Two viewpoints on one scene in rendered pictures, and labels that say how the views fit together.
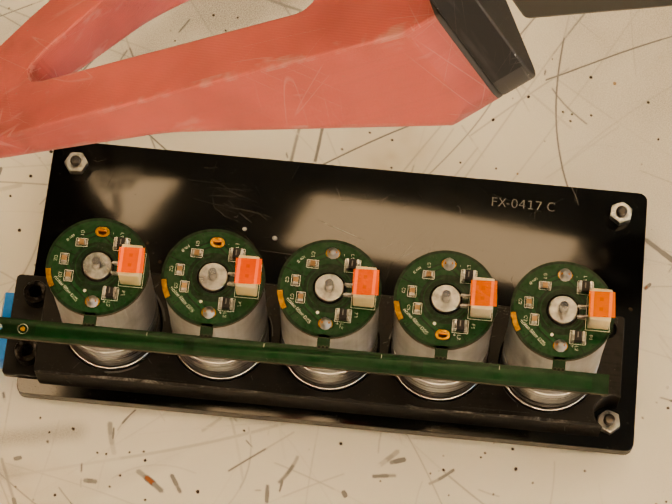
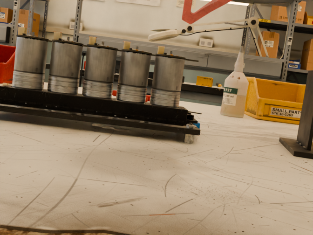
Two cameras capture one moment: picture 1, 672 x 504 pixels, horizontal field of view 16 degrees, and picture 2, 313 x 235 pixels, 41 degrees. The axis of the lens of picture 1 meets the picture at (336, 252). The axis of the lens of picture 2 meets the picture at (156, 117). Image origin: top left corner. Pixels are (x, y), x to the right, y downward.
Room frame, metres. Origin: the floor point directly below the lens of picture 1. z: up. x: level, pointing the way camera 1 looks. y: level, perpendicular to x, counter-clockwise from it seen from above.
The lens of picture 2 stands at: (0.53, -0.01, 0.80)
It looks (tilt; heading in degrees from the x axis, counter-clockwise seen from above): 6 degrees down; 170
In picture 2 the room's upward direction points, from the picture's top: 8 degrees clockwise
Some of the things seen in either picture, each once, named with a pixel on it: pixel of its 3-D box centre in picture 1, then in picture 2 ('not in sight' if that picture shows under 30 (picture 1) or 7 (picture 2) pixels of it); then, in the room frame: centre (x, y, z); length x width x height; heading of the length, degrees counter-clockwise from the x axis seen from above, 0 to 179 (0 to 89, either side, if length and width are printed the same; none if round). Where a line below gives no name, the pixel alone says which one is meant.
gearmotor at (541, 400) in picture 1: (553, 343); (30, 67); (0.19, -0.05, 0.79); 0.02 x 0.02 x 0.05
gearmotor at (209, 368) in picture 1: (218, 311); (132, 81); (0.19, 0.03, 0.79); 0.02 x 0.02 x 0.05
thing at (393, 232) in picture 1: (336, 298); (92, 117); (0.21, 0.00, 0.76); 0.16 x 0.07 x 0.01; 84
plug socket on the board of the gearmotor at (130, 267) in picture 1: (128, 264); (161, 50); (0.20, 0.05, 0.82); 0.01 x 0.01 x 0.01; 84
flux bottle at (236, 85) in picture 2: not in sight; (236, 80); (-0.03, 0.20, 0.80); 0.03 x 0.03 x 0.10
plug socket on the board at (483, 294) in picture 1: (478, 297); (58, 36); (0.19, -0.03, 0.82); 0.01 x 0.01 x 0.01; 84
